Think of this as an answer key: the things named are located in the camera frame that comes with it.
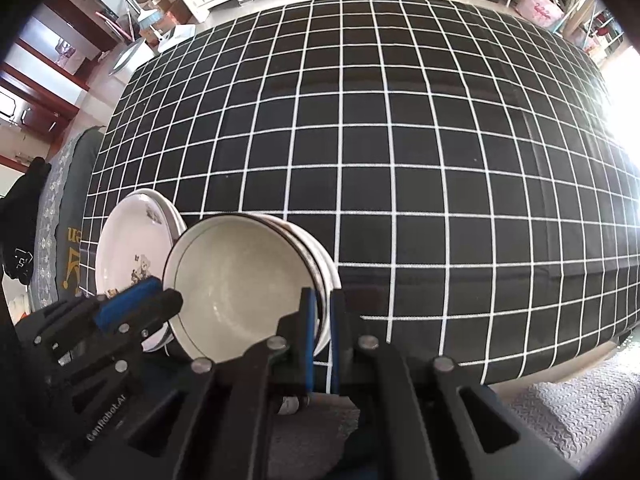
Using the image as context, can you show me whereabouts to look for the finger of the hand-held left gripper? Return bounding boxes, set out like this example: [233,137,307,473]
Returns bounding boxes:
[102,288,184,356]
[30,277,164,343]

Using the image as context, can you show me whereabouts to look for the black garment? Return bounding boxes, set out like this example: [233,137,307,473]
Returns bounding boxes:
[0,157,52,287]

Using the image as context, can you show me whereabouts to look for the white dustpan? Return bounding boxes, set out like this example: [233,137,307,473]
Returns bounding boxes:
[150,22,197,54]

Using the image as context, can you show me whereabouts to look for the grey chair cover crown print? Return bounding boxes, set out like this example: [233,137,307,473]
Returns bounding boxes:
[30,126,108,311]

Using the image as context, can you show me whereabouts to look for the white plate with pink flowers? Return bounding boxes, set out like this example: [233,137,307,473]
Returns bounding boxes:
[145,191,189,253]

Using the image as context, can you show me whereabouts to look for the black white checked tablecloth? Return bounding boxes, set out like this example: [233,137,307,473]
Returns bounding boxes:
[77,0,640,397]

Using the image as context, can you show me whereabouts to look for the white bowl floral outside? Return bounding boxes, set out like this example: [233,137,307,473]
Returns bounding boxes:
[280,220,344,356]

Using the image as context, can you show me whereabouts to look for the white plastic basin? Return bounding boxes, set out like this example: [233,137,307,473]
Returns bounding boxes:
[107,37,152,77]

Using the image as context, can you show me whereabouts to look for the white plate with bear print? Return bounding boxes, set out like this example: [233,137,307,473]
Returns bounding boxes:
[96,189,181,353]

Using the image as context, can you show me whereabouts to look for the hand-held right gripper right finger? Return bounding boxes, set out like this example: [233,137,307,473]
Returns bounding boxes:
[327,291,583,480]

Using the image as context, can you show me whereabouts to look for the grey speckled floor mat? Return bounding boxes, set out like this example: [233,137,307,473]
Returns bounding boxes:
[272,352,640,467]

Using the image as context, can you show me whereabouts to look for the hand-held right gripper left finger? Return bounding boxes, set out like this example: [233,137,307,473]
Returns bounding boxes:
[107,287,320,480]

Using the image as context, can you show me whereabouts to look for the white bowl black striped rim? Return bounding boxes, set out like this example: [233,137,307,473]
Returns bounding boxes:
[250,213,332,356]

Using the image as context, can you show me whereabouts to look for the speckled bowl with dark rim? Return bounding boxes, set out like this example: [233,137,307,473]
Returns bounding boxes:
[162,213,322,364]

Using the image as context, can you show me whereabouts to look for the pink bag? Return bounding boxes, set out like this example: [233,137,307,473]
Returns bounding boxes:
[515,0,564,24]

